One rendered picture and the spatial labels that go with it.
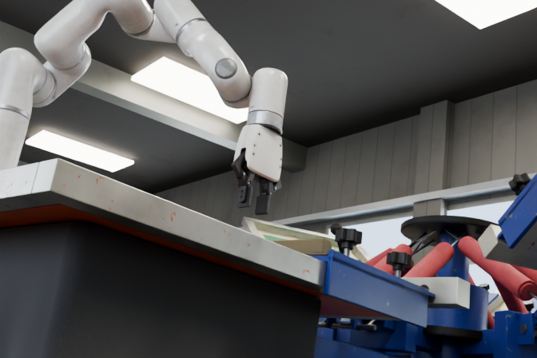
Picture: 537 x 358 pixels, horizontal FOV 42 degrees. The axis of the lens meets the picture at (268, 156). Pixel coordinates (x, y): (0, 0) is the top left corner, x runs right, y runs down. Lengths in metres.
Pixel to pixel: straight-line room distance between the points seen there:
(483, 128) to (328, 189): 1.89
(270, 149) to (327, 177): 5.84
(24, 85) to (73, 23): 0.18
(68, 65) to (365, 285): 0.91
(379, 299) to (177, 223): 0.45
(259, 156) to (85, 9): 0.55
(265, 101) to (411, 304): 0.49
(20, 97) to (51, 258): 0.78
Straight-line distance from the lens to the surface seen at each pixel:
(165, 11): 1.59
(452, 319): 1.96
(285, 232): 3.25
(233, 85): 1.42
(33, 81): 1.66
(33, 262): 0.93
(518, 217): 1.36
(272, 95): 1.43
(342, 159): 7.14
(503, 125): 5.91
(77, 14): 1.67
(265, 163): 1.39
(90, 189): 0.80
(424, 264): 1.79
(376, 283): 1.18
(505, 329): 1.72
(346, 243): 1.15
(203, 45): 1.46
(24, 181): 0.82
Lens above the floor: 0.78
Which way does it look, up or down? 19 degrees up
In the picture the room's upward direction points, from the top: 8 degrees clockwise
